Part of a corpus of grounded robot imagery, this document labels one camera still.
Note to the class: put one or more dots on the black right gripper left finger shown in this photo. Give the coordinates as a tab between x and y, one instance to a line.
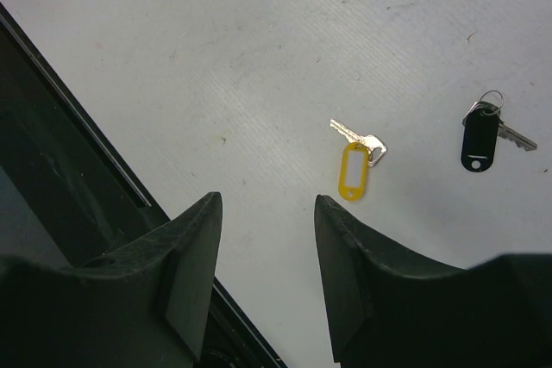
151	303

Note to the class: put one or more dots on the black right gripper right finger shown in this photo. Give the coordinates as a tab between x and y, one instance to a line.
385	303

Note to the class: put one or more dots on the key with black tag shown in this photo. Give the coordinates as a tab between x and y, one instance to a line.
480	136

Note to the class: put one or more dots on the small metal keyring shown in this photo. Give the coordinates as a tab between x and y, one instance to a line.
492	102

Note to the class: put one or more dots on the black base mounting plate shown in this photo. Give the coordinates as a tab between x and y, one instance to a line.
68	200

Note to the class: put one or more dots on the key with long yellow tag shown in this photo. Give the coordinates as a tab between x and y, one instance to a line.
360	154

